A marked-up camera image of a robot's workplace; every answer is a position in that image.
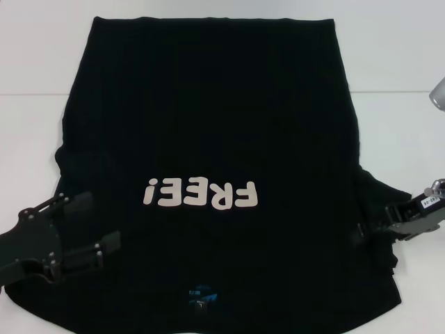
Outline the black shirt with FREE print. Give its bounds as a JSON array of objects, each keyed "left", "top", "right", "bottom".
[{"left": 5, "top": 15, "right": 413, "bottom": 334}]

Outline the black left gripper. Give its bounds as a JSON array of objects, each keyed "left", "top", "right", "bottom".
[{"left": 0, "top": 191, "right": 123, "bottom": 286}]

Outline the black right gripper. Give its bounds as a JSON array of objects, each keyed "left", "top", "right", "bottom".
[{"left": 353, "top": 193, "right": 445, "bottom": 249}]

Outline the silver cable plug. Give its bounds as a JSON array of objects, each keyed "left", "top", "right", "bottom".
[{"left": 423, "top": 177, "right": 445, "bottom": 200}]

